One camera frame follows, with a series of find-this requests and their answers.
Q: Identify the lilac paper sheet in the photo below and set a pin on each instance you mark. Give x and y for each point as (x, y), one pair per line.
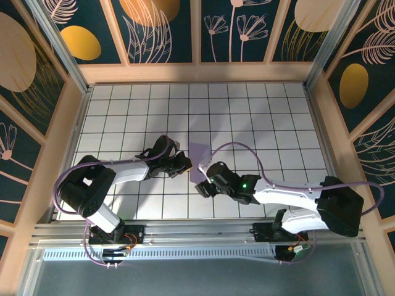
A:
(197, 154)

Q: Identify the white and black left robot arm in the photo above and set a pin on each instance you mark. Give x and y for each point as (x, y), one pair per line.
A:
(126, 171)

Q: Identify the small circuit board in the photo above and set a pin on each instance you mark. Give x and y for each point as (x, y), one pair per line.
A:
(296, 249)

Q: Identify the black connector block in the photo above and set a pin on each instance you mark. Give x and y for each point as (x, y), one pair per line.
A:
(115, 253)

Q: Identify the aluminium mounting rail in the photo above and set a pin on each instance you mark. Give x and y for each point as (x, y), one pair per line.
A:
(200, 232)

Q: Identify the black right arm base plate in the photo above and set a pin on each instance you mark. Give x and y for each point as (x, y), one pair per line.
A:
(262, 234)

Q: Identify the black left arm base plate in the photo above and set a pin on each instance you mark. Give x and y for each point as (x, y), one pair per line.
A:
(135, 231)

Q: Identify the aluminium table side rail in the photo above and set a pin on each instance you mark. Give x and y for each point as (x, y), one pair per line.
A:
(77, 129)
(324, 138)

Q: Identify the aluminium frame post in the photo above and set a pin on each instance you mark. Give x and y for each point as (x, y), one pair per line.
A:
(61, 49)
(333, 40)

